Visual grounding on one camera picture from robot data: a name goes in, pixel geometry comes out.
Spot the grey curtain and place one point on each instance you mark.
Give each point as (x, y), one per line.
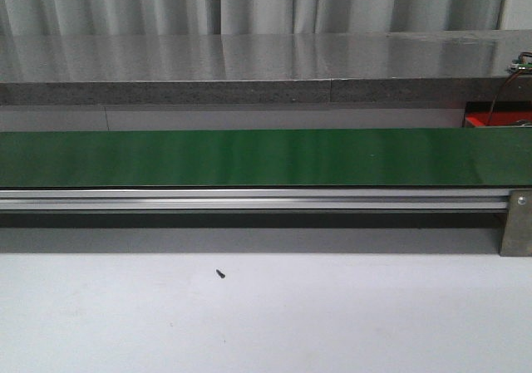
(170, 17)

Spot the green conveyor belt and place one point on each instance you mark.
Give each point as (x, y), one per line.
(449, 157)

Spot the aluminium conveyor frame rail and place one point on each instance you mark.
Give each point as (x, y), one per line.
(252, 199)

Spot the small green circuit board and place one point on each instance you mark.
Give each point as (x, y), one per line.
(521, 64)

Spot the grey stone counter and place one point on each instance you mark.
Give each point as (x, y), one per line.
(455, 66)

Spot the red plastic tray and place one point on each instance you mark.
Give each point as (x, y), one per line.
(505, 113)

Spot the steel conveyor end bracket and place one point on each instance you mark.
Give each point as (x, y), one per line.
(517, 236)

